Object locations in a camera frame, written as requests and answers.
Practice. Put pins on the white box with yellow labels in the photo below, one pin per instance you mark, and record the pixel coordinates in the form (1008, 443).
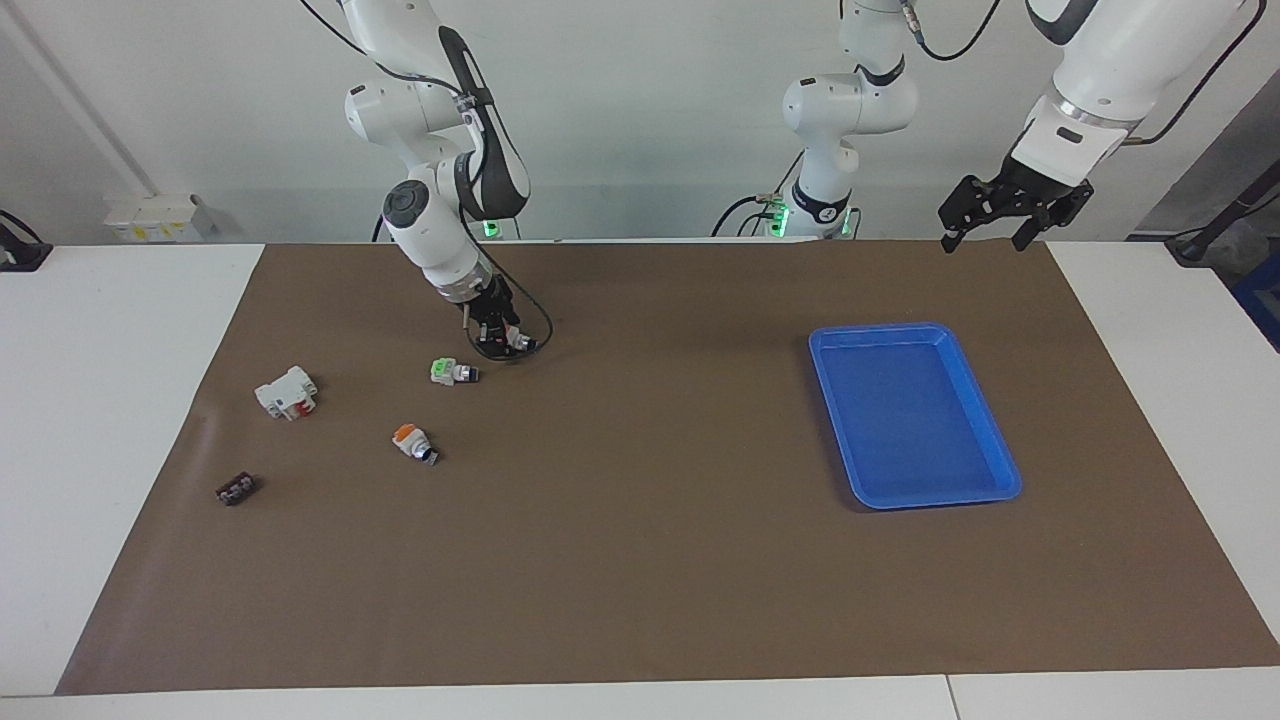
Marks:
(160, 215)

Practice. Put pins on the blue plastic tray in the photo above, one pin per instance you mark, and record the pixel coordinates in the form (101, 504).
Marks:
(910, 420)

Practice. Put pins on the black table clamp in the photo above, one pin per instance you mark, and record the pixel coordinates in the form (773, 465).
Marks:
(20, 250)

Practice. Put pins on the blue crate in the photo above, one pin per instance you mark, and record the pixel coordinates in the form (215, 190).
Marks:
(1262, 310)

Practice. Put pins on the black stand base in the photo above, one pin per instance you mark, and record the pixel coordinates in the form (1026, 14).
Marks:
(1215, 235)

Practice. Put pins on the orange rotary selector switch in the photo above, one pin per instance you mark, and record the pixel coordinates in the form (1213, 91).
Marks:
(525, 344)
(410, 440)

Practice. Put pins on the brown table mat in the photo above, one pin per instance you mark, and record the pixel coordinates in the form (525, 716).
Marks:
(650, 500)

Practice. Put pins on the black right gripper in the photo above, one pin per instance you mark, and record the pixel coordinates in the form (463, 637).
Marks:
(492, 305)

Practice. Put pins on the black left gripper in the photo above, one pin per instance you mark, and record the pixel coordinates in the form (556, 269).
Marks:
(1030, 195)

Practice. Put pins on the green rotary selector switch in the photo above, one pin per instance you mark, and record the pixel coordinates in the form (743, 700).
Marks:
(445, 372)

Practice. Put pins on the white circuit breaker red lever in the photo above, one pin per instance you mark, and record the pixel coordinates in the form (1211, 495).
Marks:
(280, 392)

